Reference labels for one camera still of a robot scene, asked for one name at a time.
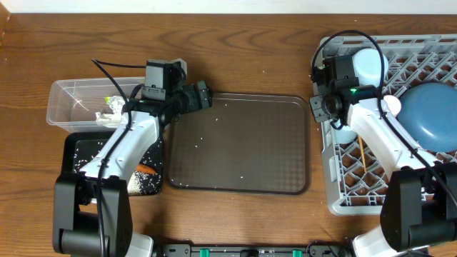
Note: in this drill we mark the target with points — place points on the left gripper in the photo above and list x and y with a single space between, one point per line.
195 103

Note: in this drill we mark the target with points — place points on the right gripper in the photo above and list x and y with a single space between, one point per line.
319 116

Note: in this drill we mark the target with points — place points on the light blue bowl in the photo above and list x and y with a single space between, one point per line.
367 67

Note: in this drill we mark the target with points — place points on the light blue cup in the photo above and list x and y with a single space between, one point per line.
345 135

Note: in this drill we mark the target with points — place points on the white pink cup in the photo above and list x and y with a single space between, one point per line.
393 103

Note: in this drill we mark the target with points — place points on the foil snack wrapper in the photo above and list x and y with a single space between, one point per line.
115 103

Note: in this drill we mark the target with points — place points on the white tissue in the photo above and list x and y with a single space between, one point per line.
108 120

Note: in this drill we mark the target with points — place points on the orange carrot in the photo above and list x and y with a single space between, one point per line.
145 169

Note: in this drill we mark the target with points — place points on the wooden chopstick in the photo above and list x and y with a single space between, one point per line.
363 159

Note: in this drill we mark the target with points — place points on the dark blue plate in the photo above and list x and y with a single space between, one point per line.
428 113

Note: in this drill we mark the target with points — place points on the white rice pile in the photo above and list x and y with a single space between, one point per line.
140 184

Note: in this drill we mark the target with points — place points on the grey dishwasher rack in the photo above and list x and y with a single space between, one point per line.
349 190

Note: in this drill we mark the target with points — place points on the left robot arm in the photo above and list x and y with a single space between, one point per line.
92 213

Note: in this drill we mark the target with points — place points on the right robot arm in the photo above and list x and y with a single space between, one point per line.
419 209

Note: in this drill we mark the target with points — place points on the black waste tray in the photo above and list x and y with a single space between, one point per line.
70 143

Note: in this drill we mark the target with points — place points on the brown serving tray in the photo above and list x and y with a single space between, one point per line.
243 143

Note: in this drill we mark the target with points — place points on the clear plastic bin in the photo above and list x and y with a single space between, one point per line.
73 104

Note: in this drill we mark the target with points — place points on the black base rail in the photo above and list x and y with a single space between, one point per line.
315 249

